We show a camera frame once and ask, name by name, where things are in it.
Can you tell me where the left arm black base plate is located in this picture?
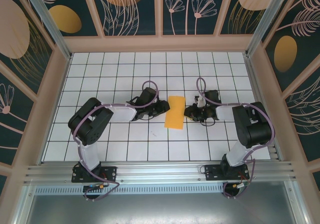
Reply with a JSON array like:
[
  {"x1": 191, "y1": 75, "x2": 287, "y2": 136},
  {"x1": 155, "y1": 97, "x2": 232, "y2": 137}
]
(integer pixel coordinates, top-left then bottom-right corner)
[{"x1": 71, "y1": 165, "x2": 118, "y2": 184}]

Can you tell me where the aluminium corner post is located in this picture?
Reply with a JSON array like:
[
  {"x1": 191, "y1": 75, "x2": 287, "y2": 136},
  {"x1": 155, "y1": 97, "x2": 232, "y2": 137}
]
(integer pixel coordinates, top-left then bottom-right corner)
[
  {"x1": 244, "y1": 0, "x2": 293, "y2": 58},
  {"x1": 21, "y1": 0, "x2": 73, "y2": 61}
]

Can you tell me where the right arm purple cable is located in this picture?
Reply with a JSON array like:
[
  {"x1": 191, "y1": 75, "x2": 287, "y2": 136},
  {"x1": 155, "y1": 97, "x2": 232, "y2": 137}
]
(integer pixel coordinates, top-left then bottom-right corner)
[{"x1": 196, "y1": 77, "x2": 276, "y2": 200}]

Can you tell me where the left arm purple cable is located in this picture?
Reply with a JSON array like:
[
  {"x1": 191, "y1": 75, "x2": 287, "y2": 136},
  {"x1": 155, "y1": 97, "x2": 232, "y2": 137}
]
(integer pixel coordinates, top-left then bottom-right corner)
[{"x1": 73, "y1": 80, "x2": 160, "y2": 202}]

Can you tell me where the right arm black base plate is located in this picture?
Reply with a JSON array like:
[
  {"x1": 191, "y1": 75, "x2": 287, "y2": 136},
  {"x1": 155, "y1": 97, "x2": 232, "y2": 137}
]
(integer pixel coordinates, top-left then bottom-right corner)
[{"x1": 204, "y1": 164, "x2": 251, "y2": 182}]

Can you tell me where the aluminium side rail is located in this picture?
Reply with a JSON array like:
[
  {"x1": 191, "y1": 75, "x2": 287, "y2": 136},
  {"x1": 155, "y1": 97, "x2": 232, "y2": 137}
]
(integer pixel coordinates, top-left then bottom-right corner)
[{"x1": 244, "y1": 55, "x2": 283, "y2": 162}]

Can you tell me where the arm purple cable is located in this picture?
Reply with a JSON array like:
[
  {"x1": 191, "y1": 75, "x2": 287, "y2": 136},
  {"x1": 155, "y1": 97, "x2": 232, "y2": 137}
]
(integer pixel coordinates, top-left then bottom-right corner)
[
  {"x1": 73, "y1": 80, "x2": 160, "y2": 202},
  {"x1": 196, "y1": 77, "x2": 276, "y2": 200}
]

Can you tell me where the aluminium mounting rail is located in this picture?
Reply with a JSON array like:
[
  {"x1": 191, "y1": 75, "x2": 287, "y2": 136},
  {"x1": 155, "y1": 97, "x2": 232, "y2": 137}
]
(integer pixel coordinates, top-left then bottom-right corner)
[{"x1": 23, "y1": 160, "x2": 298, "y2": 185}]

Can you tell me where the yellow paper sheet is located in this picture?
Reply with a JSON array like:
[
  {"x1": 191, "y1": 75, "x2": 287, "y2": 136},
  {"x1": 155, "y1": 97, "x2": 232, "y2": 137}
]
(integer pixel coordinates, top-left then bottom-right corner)
[{"x1": 163, "y1": 95, "x2": 187, "y2": 130}]

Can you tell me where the grey metal sheet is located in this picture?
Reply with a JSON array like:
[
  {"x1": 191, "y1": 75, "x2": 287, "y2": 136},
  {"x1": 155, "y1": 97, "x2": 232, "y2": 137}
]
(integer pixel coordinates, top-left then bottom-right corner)
[{"x1": 14, "y1": 183, "x2": 310, "y2": 224}]

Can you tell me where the slotted grey cable duct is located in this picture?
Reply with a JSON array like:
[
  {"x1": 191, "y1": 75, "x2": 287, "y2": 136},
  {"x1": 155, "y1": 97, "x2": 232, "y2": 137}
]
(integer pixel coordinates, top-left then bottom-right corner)
[{"x1": 34, "y1": 182, "x2": 226, "y2": 195}]

